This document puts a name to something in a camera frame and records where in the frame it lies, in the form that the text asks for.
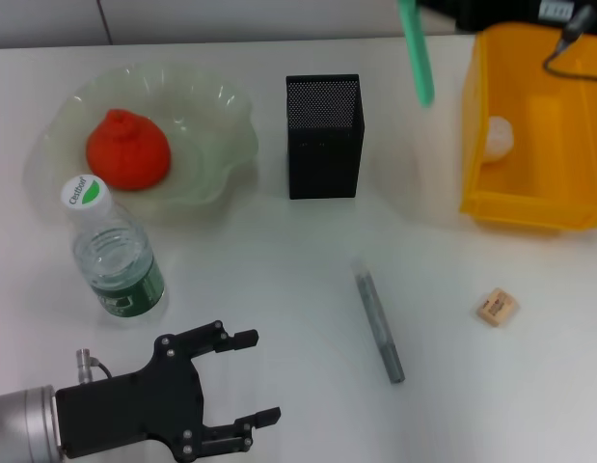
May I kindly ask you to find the green glass fruit plate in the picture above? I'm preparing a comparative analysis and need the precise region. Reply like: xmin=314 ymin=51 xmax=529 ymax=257
xmin=20 ymin=62 xmax=258 ymax=226

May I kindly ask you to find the right gripper connector cable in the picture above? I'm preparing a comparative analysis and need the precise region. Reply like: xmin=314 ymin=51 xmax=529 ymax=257
xmin=541 ymin=3 xmax=597 ymax=84

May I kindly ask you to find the yellow plastic bin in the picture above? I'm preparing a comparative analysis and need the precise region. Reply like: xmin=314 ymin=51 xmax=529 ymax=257
xmin=458 ymin=21 xmax=597 ymax=235

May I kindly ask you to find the white paper ball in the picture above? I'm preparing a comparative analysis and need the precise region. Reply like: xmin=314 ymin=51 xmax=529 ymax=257
xmin=484 ymin=115 xmax=516 ymax=166

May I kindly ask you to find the clear water bottle green label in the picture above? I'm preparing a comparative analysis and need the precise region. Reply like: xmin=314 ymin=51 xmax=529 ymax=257
xmin=59 ymin=174 xmax=167 ymax=320

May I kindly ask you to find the orange fruit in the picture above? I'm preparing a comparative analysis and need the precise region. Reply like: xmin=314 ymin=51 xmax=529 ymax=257
xmin=85 ymin=107 xmax=174 ymax=192

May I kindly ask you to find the left gripper connector cable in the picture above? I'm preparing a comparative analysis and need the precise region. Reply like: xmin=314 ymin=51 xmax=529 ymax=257
xmin=75 ymin=348 xmax=115 ymax=386

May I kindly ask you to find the gripper connector cable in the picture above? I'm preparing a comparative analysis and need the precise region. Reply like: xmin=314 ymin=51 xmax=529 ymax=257
xmin=75 ymin=348 xmax=115 ymax=386
xmin=541 ymin=3 xmax=597 ymax=84

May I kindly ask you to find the green pen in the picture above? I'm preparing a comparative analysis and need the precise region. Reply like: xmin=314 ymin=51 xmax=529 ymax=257
xmin=395 ymin=0 xmax=437 ymax=108

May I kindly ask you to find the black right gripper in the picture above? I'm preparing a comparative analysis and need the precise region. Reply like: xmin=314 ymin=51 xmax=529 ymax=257
xmin=417 ymin=0 xmax=545 ymax=33

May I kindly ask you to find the black mesh pen holder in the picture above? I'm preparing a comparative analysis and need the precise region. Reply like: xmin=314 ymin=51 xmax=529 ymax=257
xmin=285 ymin=72 xmax=366 ymax=201

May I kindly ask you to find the grey pen clear cap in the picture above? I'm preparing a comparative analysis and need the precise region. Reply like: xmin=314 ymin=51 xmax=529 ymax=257
xmin=351 ymin=259 xmax=407 ymax=385

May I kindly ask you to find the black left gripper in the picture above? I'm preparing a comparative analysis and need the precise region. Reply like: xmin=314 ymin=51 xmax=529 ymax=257
xmin=54 ymin=318 xmax=283 ymax=460

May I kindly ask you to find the beige eraser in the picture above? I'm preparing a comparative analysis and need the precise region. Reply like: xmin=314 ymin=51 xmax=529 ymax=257
xmin=475 ymin=286 xmax=522 ymax=331

